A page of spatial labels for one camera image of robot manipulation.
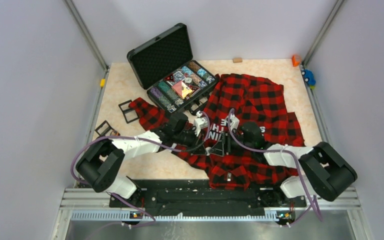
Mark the pink yellow card packet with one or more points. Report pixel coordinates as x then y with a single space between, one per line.
182 89

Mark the small wooden block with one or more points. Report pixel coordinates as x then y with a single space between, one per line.
237 60

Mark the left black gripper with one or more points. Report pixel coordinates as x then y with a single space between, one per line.
198 148

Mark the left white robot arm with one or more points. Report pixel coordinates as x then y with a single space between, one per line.
98 163

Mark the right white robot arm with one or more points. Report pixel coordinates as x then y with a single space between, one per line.
322 171

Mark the red black plaid shirt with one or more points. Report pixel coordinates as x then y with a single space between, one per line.
260 107

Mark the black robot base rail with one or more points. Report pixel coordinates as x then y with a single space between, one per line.
194 199

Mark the black square brooch box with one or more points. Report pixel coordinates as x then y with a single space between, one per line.
128 113

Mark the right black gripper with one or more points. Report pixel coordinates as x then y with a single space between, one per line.
227 141

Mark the blue toy car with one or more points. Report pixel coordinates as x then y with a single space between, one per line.
309 78

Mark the black open chip case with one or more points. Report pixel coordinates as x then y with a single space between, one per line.
166 59

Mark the yellow small clip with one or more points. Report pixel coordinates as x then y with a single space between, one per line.
102 82

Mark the orange small object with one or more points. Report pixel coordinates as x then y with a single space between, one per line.
296 60

